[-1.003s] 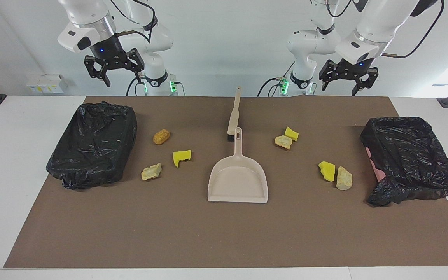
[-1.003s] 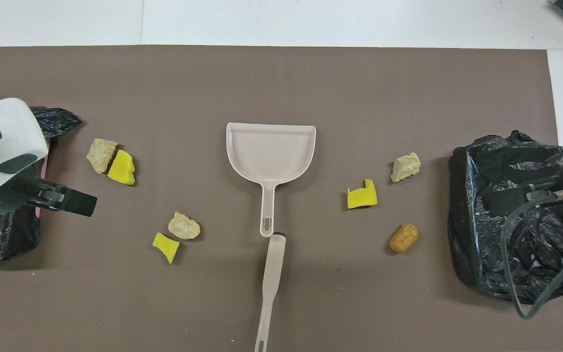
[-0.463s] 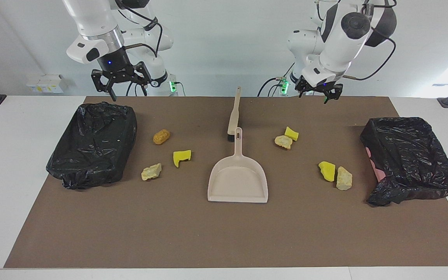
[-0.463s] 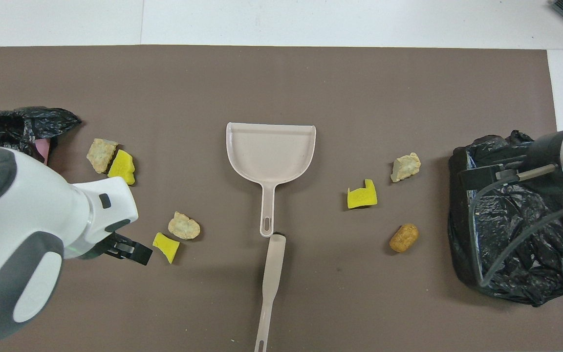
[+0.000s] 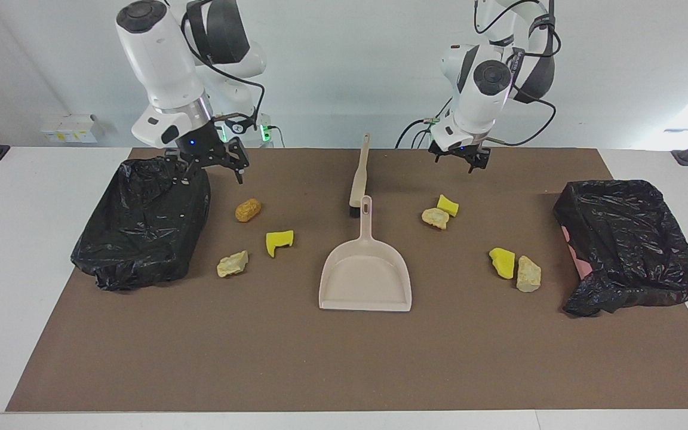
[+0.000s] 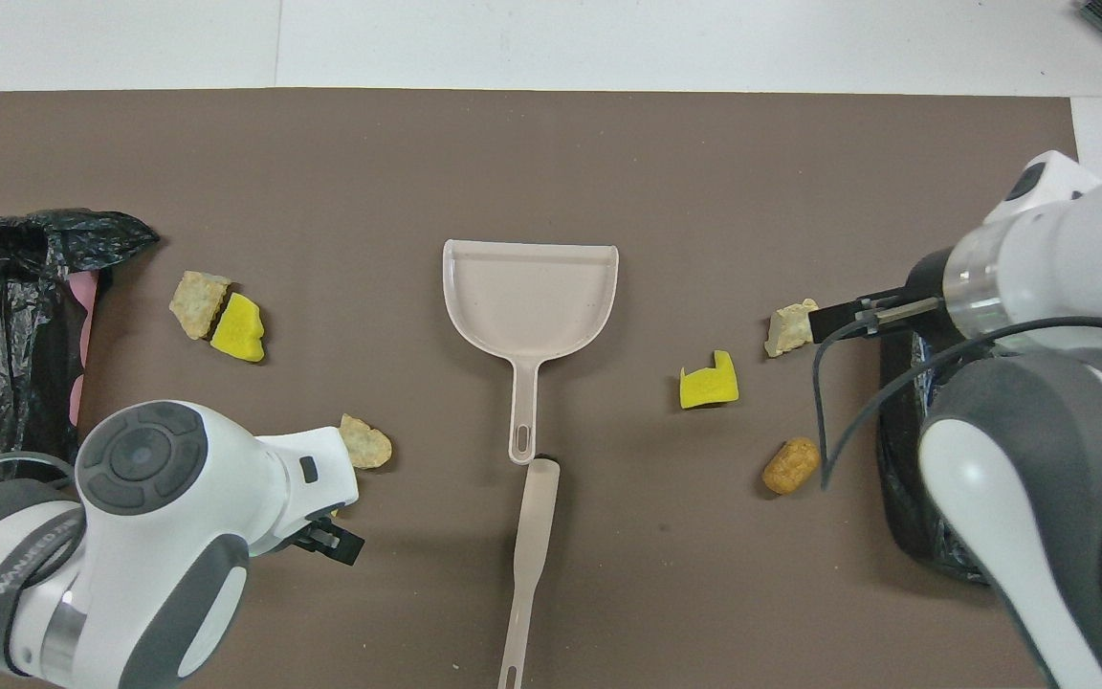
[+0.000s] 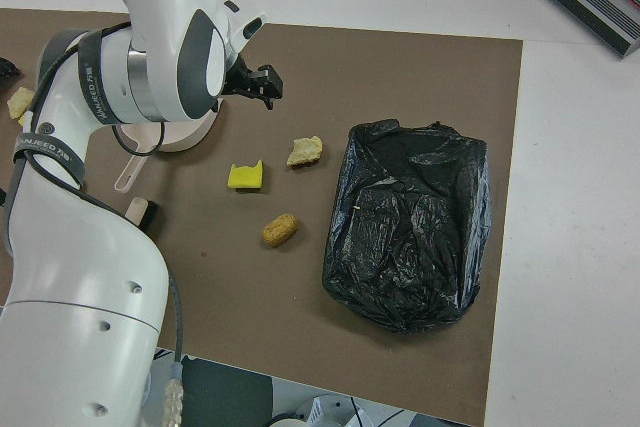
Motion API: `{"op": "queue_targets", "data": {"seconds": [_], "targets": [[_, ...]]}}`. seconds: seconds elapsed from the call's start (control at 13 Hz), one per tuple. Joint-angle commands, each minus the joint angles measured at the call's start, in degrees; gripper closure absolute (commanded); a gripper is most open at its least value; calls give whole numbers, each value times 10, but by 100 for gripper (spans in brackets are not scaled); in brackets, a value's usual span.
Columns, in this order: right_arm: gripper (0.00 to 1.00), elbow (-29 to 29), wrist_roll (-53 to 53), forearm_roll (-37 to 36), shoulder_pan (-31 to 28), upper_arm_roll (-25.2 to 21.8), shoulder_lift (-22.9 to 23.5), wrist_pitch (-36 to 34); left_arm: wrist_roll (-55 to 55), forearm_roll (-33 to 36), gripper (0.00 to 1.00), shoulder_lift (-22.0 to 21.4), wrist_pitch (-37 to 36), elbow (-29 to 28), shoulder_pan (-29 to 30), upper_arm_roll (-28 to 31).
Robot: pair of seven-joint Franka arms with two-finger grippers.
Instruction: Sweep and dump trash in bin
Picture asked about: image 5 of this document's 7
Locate brown cork lump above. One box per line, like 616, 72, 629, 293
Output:
235, 198, 262, 223

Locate beige foam chunk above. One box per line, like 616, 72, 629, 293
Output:
421, 207, 450, 230
217, 250, 249, 278
516, 256, 542, 293

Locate notched yellow sponge piece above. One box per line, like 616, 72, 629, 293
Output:
266, 230, 294, 258

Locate beige plastic dustpan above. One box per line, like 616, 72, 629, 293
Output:
318, 195, 413, 312

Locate black trash bag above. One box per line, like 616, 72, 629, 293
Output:
553, 179, 688, 317
70, 156, 211, 292

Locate pink plastic bin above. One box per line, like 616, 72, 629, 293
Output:
561, 226, 592, 280

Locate white electrical box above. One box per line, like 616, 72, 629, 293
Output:
41, 113, 106, 144

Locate brown table mat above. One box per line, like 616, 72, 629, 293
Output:
5, 148, 688, 413

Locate black left base cable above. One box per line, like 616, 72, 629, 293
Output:
395, 102, 440, 149

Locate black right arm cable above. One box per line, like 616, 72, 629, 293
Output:
180, 0, 268, 129

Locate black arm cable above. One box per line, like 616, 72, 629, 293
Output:
180, 0, 268, 129
474, 0, 558, 147

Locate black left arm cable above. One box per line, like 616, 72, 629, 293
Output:
474, 0, 558, 147

